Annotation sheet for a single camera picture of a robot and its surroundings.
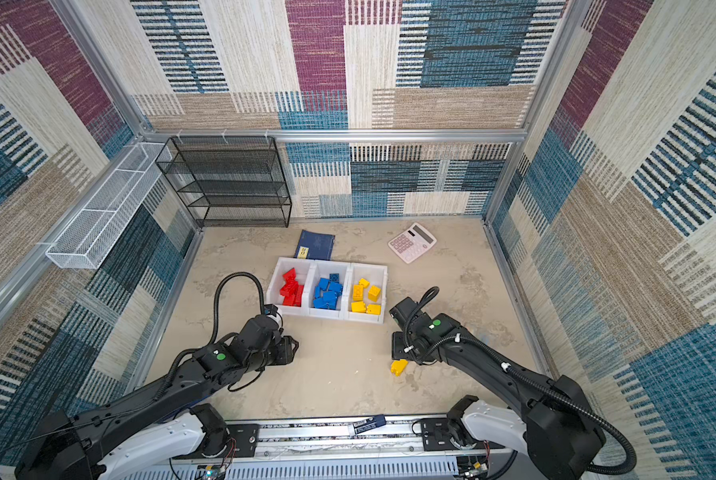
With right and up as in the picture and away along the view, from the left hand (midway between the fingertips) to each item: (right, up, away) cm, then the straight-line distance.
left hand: (294, 342), depth 82 cm
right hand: (+30, -3, 0) cm, 30 cm away
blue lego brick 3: (+9, +8, +14) cm, 18 cm away
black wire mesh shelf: (-30, +50, +28) cm, 64 cm away
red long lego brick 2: (-2, +11, +14) cm, 18 cm away
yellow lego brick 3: (+28, -7, +1) cm, 29 cm away
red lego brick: (-4, +9, +12) cm, 16 cm away
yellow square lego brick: (+22, +7, +11) cm, 25 cm away
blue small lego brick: (+10, +13, +17) cm, 23 cm away
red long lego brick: (-4, +12, +14) cm, 19 cm away
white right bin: (+20, +11, +17) cm, 28 cm away
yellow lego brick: (+22, +11, +13) cm, 28 cm away
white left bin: (0, +17, +15) cm, 22 cm away
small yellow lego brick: (+19, +14, +19) cm, 30 cm away
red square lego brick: (-5, +15, +17) cm, 24 cm away
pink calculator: (+37, +28, +29) cm, 54 cm away
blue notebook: (+1, +26, +30) cm, 40 cm away
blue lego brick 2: (+9, +16, +19) cm, 26 cm away
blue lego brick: (+5, +8, +13) cm, 16 cm away
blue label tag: (+21, -18, -7) cm, 28 cm away
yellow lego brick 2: (+17, +7, +11) cm, 21 cm away
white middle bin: (+5, +18, +17) cm, 26 cm away
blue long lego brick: (+5, +13, +18) cm, 23 cm away
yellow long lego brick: (+17, +11, +17) cm, 27 cm away
